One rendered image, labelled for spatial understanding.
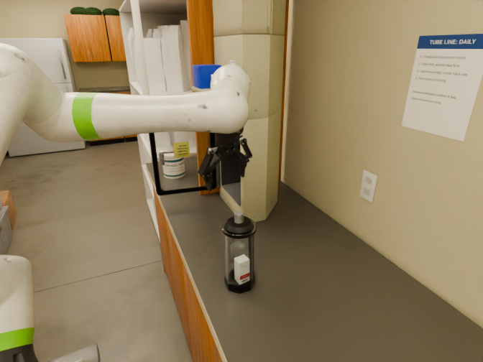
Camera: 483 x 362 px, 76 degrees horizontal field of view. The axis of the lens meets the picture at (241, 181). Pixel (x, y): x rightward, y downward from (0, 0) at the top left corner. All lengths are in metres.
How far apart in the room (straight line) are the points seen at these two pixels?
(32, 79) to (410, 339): 1.10
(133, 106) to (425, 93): 0.85
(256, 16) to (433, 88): 0.62
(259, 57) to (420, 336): 1.02
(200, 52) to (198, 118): 0.82
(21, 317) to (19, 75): 0.47
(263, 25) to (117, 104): 0.65
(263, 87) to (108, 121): 0.64
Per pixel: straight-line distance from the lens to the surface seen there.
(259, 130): 1.26
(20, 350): 0.80
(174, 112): 0.75
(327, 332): 0.99
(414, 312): 1.13
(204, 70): 1.36
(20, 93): 0.76
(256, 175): 1.32
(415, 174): 1.18
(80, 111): 0.82
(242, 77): 0.83
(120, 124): 0.79
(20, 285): 0.81
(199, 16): 1.54
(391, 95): 1.22
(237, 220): 0.95
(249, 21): 1.21
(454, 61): 1.09
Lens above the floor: 1.67
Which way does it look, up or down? 23 degrees down
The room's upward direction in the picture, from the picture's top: straight up
